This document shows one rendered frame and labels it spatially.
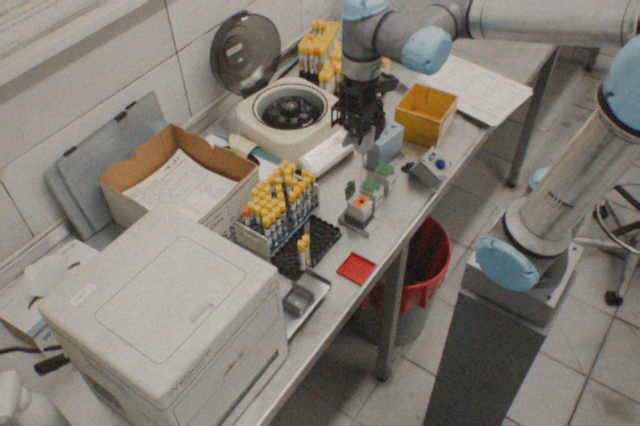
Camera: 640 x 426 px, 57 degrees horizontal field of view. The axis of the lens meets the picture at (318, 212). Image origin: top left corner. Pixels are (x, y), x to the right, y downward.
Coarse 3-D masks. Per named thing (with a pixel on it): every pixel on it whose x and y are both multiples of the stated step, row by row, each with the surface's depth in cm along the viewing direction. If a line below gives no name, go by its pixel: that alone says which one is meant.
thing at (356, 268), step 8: (352, 256) 135; (360, 256) 134; (344, 264) 134; (352, 264) 134; (360, 264) 134; (368, 264) 134; (376, 264) 133; (336, 272) 132; (344, 272) 132; (352, 272) 132; (360, 272) 132; (368, 272) 132; (352, 280) 130; (360, 280) 131
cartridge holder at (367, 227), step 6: (372, 210) 140; (342, 216) 142; (348, 216) 139; (372, 216) 140; (342, 222) 142; (348, 222) 141; (354, 222) 139; (360, 222) 138; (366, 222) 138; (372, 222) 140; (378, 222) 141; (354, 228) 140; (360, 228) 139; (366, 228) 139; (372, 228) 139; (366, 234) 139
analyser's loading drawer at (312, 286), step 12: (312, 276) 127; (324, 276) 124; (300, 288) 122; (312, 288) 125; (324, 288) 125; (288, 300) 123; (300, 300) 123; (312, 300) 121; (288, 312) 121; (300, 312) 118; (288, 324) 119; (288, 336) 117
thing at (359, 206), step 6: (354, 198) 137; (360, 198) 137; (366, 198) 137; (348, 204) 137; (354, 204) 136; (360, 204) 136; (366, 204) 137; (372, 204) 138; (348, 210) 138; (354, 210) 137; (360, 210) 136; (366, 210) 136; (354, 216) 138; (360, 216) 137; (366, 216) 138
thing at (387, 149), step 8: (392, 128) 150; (400, 128) 150; (384, 136) 148; (392, 136) 149; (400, 136) 152; (376, 144) 147; (384, 144) 147; (392, 144) 151; (400, 144) 154; (368, 152) 151; (376, 152) 148; (384, 152) 150; (392, 152) 153; (400, 152) 157; (368, 160) 153; (376, 160) 150; (384, 160) 152; (392, 160) 155; (400, 160) 156; (368, 168) 155
